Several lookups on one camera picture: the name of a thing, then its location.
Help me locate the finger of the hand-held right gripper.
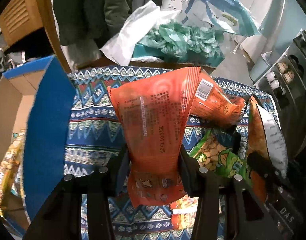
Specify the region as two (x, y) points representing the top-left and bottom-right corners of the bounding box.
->
(246, 151), (282, 180)

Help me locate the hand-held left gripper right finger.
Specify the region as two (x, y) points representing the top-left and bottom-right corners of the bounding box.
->
(178, 146), (277, 240)

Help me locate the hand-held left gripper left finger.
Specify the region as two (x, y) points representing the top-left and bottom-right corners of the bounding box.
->
(22, 144), (131, 240)

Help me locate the small orange white snack packet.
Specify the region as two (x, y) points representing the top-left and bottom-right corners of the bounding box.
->
(170, 196), (202, 230)

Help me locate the green nut snack packet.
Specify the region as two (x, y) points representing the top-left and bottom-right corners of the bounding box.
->
(189, 129), (249, 180)

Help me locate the plain orange snack packet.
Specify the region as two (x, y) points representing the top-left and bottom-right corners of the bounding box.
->
(107, 66), (201, 208)

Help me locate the orange black snack packet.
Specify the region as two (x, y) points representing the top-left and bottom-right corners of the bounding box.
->
(189, 76), (251, 129)

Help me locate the blue cardboard box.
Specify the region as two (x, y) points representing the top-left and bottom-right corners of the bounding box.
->
(0, 54), (77, 233)

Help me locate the wide gold snack packet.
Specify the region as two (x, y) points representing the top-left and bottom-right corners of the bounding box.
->
(0, 131), (27, 219)

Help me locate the blue patterned tablecloth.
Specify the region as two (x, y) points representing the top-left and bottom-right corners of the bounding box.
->
(63, 65), (281, 240)

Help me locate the shoe rack with shoes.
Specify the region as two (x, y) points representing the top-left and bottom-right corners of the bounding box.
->
(266, 29), (306, 100)

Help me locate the grey hanging garment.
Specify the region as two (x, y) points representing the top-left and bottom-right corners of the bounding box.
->
(68, 42), (105, 68)

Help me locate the teal green crumpled cloth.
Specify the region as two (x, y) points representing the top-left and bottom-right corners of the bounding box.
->
(140, 21), (225, 58)

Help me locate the white plastic bag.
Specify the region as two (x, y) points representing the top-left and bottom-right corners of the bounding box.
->
(100, 0), (161, 66)

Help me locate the white door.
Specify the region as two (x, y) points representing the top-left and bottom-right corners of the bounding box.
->
(230, 0), (287, 58)

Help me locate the wooden wardrobe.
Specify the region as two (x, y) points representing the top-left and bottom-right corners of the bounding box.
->
(34, 0), (74, 73)

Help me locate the grey clothes pile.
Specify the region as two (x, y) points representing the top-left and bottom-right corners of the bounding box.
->
(0, 40), (26, 70)

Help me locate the blue plastic bag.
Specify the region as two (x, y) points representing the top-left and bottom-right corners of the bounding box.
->
(182, 0), (262, 37)

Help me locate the black coat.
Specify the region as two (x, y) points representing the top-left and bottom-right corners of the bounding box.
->
(53, 0), (107, 47)

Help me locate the olive green coat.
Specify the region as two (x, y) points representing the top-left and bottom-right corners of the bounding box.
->
(103, 0), (132, 29)

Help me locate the louvered wooden wardrobe door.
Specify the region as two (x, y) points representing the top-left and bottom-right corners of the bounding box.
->
(0, 0), (45, 46)

